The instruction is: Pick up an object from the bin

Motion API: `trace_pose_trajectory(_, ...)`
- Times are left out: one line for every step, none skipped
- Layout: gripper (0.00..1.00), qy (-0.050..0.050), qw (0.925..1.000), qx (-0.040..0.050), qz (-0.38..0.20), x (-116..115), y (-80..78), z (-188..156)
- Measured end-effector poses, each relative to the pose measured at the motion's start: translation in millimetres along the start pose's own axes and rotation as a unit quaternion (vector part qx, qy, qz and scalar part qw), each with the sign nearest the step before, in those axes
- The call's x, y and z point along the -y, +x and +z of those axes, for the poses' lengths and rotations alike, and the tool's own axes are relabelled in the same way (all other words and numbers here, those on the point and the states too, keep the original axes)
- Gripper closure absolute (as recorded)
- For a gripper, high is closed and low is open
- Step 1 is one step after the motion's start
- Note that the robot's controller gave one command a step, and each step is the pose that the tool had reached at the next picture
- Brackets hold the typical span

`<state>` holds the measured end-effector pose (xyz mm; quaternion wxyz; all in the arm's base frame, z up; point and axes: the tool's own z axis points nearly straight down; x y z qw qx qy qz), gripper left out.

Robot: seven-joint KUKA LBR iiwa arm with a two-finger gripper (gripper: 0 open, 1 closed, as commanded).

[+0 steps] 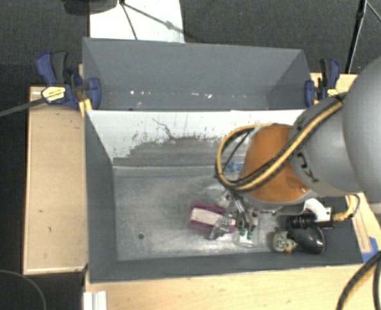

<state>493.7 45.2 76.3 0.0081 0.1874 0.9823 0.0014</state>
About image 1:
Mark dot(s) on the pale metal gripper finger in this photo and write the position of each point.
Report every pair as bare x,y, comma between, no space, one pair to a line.
219,232
223,221

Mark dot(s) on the purple and white box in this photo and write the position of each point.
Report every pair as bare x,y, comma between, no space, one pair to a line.
203,216

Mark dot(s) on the grey metal bin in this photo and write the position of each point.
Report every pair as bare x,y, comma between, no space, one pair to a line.
164,205

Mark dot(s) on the black oval object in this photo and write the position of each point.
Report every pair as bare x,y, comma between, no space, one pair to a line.
310,242

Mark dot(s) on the pale wood flat board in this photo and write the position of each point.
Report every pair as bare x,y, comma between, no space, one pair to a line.
55,186

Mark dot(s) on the black cylinder on white bracket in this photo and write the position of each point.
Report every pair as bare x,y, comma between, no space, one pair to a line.
305,221

